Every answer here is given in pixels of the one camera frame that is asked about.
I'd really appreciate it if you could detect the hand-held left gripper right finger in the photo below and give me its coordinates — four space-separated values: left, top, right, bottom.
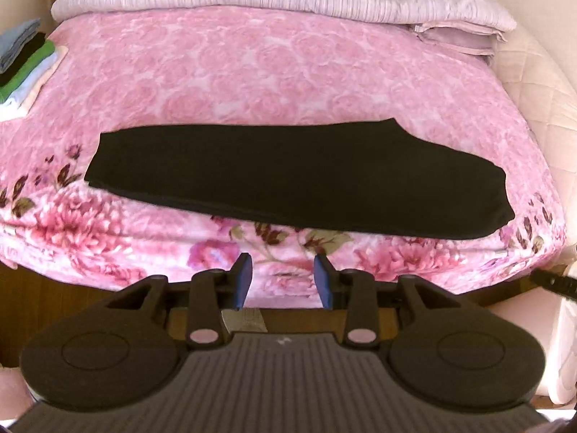
314 254 456 348

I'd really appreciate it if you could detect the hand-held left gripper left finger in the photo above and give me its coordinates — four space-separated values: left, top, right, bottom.
107 253 254 350

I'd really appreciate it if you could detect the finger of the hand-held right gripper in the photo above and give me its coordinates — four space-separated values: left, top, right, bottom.
531 270 577 301

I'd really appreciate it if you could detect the black garment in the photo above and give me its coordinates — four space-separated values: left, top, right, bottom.
84 118 516 241
0 31 47 87

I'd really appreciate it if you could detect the pale pink white object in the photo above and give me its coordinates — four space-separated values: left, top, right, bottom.
489 288 577 407

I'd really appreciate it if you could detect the white quilted mattress cover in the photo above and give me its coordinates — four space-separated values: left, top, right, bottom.
460 0 577 253

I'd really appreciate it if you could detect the pink floral blanket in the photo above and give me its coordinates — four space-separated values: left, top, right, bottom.
0 6 569 310

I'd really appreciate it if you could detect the lilac folded pillowcase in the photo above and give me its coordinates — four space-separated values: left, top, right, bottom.
408 20 508 57

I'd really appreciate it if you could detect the cream folded garment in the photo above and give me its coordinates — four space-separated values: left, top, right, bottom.
20 46 69 113

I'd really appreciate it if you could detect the light blue folded garment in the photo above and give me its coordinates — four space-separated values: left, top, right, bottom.
0 52 59 110

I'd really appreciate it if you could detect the green knit sweater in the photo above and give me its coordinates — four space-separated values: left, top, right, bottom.
0 40 57 102

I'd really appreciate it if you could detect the black folded garment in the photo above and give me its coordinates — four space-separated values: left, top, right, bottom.
0 31 47 87

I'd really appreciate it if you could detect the blue-grey folded garment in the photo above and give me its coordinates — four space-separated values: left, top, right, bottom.
0 18 41 74

